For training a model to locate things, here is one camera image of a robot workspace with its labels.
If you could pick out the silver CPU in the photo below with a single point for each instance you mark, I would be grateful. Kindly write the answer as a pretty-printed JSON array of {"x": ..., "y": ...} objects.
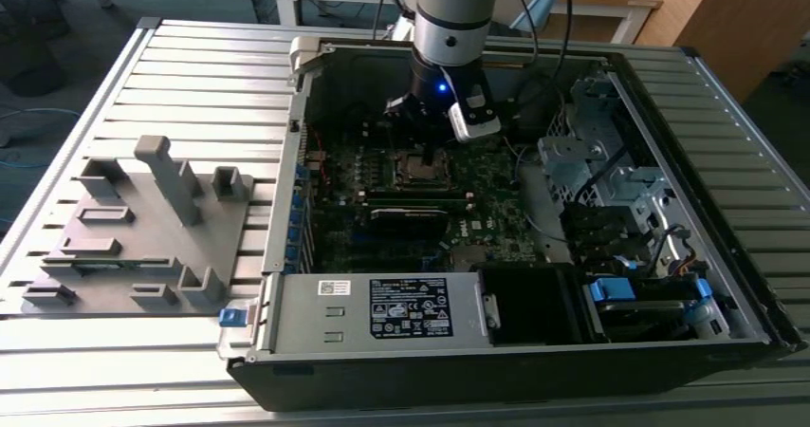
[{"x": 412, "y": 173}]

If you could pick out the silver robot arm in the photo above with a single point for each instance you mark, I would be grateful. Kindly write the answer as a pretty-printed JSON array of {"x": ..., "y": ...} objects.
[{"x": 448, "y": 14}]

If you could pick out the CPU socket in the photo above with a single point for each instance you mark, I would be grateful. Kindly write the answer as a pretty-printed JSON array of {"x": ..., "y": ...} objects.
[{"x": 396, "y": 185}]

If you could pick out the installed RAM stick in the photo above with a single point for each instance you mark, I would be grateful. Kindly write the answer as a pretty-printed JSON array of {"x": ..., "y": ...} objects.
[{"x": 413, "y": 194}]

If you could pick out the grey plastic case latch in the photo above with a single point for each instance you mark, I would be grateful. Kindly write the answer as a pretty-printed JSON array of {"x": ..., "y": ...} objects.
[{"x": 303, "y": 52}]

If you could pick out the silver metal drive cage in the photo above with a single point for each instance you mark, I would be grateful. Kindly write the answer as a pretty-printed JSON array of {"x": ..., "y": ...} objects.
[{"x": 559, "y": 156}]

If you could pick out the green motherboard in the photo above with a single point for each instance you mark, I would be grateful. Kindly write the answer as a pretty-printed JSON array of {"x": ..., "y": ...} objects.
[{"x": 506, "y": 209}]

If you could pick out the black expansion card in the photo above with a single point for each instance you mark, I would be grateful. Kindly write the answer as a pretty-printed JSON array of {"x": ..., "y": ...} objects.
[{"x": 408, "y": 225}]

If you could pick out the silver chipset heatsink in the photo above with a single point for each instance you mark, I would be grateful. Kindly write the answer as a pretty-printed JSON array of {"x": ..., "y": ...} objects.
[{"x": 470, "y": 256}]

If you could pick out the black plastic connector block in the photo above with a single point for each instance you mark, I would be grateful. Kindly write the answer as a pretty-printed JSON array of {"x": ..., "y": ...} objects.
[{"x": 595, "y": 228}]

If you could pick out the blue disk carrier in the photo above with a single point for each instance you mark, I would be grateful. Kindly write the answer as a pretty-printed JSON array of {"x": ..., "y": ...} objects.
[{"x": 610, "y": 289}]

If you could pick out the silver power supply unit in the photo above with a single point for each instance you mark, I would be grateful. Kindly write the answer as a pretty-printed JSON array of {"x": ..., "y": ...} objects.
[{"x": 303, "y": 318}]

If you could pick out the wooden cabinet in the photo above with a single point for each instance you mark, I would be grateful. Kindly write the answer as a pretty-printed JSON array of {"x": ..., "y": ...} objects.
[{"x": 746, "y": 19}]

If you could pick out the grey parts rack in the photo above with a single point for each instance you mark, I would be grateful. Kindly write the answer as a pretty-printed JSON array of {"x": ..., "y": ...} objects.
[{"x": 157, "y": 242}]

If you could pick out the blue case latch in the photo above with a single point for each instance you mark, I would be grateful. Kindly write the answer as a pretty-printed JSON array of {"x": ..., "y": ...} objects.
[{"x": 231, "y": 318}]

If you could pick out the black disk drive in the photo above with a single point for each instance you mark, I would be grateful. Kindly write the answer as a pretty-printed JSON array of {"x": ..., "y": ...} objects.
[{"x": 639, "y": 318}]

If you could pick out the blue plastic clip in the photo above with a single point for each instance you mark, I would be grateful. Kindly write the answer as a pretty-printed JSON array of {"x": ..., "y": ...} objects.
[{"x": 702, "y": 289}]

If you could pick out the black PC case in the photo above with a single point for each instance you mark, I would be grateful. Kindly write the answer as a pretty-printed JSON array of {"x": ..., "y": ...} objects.
[{"x": 443, "y": 389}]

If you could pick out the green RAM stick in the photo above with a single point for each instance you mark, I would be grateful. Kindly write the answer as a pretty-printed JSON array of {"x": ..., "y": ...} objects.
[{"x": 104, "y": 265}]

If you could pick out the black office chair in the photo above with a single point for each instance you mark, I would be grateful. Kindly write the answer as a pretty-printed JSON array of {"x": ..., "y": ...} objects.
[{"x": 30, "y": 66}]

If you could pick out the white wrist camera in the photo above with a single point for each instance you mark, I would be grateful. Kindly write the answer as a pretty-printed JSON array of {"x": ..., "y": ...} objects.
[{"x": 474, "y": 123}]

